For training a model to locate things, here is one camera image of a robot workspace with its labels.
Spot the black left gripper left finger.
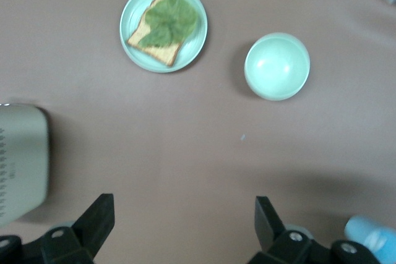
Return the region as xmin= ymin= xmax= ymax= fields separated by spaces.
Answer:
xmin=40 ymin=193 xmax=116 ymax=264

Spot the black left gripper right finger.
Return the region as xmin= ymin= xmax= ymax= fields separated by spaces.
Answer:
xmin=247 ymin=195 xmax=334 ymax=264

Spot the blue plastic cup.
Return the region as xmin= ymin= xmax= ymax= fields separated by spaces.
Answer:
xmin=344 ymin=214 xmax=396 ymax=264

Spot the beige and chrome toaster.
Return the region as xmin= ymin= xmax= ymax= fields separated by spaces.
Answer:
xmin=0 ymin=102 xmax=50 ymax=228

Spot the light green bowl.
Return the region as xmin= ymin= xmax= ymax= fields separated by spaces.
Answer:
xmin=244 ymin=32 xmax=311 ymax=102

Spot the brown bread slice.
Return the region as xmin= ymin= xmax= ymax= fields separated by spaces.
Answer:
xmin=127 ymin=0 xmax=186 ymax=67

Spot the light green round plate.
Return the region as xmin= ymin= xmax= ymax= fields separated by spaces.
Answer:
xmin=119 ymin=0 xmax=208 ymax=74

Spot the green lettuce leaf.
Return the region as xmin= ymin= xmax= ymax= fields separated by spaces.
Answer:
xmin=139 ymin=0 xmax=200 ymax=49

